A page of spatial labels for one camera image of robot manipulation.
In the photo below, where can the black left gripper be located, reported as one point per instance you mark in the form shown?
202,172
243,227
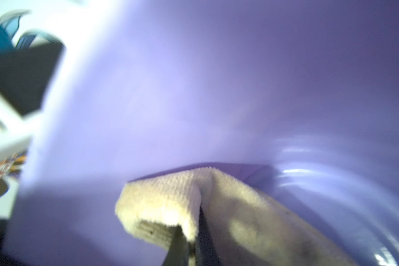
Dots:
25,75

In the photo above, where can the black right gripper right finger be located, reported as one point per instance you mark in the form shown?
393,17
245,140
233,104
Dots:
205,250

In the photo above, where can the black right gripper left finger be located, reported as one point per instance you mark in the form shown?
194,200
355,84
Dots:
179,250

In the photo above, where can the yellow cleaning cloth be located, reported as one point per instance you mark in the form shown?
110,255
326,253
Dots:
247,227

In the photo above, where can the purple plastic bucket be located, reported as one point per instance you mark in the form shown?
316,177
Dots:
299,99

